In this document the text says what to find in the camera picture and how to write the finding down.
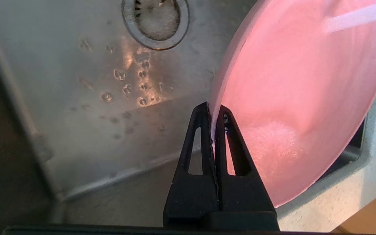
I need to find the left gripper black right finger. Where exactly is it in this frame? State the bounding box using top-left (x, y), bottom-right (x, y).
top-left (208, 105), bottom-right (280, 230)

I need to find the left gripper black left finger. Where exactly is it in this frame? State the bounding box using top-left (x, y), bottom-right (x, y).
top-left (163, 102), bottom-right (219, 228)

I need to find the pink plastic plate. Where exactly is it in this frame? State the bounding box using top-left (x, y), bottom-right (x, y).
top-left (209, 0), bottom-right (376, 208)

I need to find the stainless steel sink basin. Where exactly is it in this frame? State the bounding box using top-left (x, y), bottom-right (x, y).
top-left (0, 0), bottom-right (371, 226)

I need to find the running water stream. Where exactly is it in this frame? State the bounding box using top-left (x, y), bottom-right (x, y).
top-left (325, 0), bottom-right (376, 34)

